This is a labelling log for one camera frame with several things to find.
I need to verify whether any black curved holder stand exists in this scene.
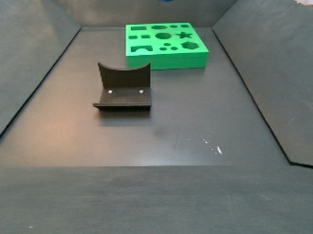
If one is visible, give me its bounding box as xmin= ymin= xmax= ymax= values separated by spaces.
xmin=92 ymin=63 xmax=151 ymax=110

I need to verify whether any green shape sorter box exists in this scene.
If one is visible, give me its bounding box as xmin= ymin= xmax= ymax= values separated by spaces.
xmin=124 ymin=23 xmax=208 ymax=69

